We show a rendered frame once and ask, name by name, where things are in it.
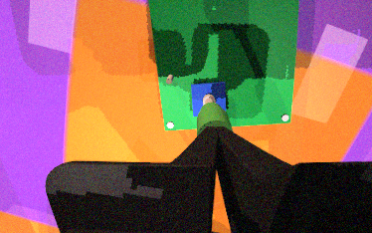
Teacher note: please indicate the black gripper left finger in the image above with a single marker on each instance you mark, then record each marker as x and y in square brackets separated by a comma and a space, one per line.
[126, 196]

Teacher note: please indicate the green circuit board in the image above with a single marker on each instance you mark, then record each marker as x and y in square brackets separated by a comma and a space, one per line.
[224, 62]

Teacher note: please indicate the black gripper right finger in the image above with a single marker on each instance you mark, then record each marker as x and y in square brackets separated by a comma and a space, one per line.
[264, 194]

